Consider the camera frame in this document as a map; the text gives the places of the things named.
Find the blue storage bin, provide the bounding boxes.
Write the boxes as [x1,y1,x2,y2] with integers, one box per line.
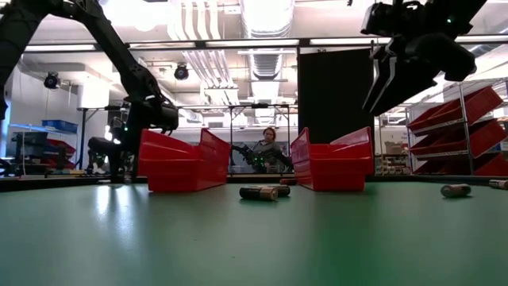
[42,120,79,135]

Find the metal wire shelf rack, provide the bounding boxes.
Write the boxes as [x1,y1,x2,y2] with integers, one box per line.
[404,81,508,178]

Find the person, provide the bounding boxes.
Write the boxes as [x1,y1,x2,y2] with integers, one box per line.
[248,126,294,175]

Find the red plastic bin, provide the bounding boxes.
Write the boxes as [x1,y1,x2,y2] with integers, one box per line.
[137,127,231,195]
[290,126,375,192]

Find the black divider panel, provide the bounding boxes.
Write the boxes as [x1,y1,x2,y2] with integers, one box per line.
[297,47,375,145]

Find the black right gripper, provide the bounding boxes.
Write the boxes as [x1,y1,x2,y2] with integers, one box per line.
[363,0,477,117]

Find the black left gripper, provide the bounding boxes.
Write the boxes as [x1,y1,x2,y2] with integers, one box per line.
[113,97,179,184]

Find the red shelf bin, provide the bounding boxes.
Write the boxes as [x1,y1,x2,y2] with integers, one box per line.
[412,153,508,178]
[410,118,508,158]
[407,86,504,134]

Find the cardboard box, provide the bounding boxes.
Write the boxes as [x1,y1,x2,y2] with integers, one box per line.
[383,141,408,156]

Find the black monitor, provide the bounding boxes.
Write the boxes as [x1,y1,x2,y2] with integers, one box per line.
[11,132,49,160]

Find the silver ventilation duct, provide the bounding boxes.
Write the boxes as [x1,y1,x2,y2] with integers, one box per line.
[241,0,295,80]

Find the red storage bin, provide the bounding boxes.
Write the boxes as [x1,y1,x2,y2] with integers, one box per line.
[46,138,80,172]

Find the black ceiling spotlight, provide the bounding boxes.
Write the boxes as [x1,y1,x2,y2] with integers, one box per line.
[173,63,191,82]
[43,71,61,91]

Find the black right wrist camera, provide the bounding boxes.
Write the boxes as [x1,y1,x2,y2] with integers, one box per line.
[360,2,398,37]

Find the black station frame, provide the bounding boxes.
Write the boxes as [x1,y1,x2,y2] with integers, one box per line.
[174,102,291,175]
[81,103,140,176]

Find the green table mat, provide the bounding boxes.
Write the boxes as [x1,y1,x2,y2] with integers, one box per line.
[0,182,508,286]

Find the ceiling light strip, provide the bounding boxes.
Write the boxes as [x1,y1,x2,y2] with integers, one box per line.
[456,36,508,44]
[310,37,374,45]
[130,42,196,50]
[23,44,96,52]
[206,38,299,48]

